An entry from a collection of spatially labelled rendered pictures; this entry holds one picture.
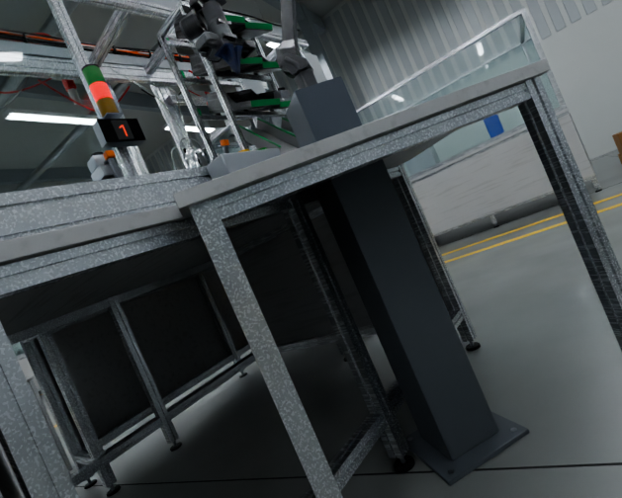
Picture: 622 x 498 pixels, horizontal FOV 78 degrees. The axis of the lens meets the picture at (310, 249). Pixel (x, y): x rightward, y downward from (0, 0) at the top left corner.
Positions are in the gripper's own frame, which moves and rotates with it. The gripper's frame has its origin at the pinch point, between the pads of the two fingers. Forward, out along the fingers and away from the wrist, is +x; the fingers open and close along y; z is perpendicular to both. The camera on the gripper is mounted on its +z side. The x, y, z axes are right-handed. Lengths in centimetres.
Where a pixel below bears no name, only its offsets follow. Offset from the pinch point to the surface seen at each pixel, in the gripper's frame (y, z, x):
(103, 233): 57, -7, 42
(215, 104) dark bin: -18.4, 32.2, -5.4
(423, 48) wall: -821, 177, -237
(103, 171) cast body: 40.8, 16.4, 22.3
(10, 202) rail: 65, 1, 32
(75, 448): 35, 164, 107
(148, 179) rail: 40, 1, 31
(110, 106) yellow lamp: 24.6, 29.2, -2.0
